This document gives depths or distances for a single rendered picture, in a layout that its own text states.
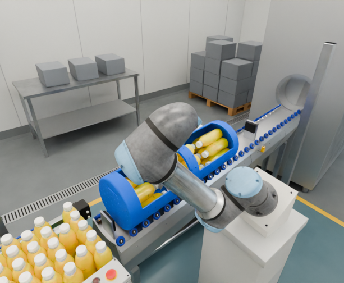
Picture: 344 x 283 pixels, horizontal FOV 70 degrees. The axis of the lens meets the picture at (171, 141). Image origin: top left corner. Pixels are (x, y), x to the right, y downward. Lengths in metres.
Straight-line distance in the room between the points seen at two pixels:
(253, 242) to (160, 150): 0.61
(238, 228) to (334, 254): 1.77
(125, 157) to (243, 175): 0.45
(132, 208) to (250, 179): 0.53
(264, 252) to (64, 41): 3.93
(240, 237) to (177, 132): 0.60
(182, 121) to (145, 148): 0.11
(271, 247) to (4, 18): 3.92
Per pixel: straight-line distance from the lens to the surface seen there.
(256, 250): 1.04
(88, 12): 4.43
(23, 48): 4.21
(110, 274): 1.01
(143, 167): 0.61
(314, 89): 1.96
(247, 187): 0.88
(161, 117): 0.59
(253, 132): 2.06
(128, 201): 1.12
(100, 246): 1.08
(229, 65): 4.51
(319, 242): 2.80
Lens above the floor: 1.97
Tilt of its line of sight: 32 degrees down
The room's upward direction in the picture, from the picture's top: 1 degrees clockwise
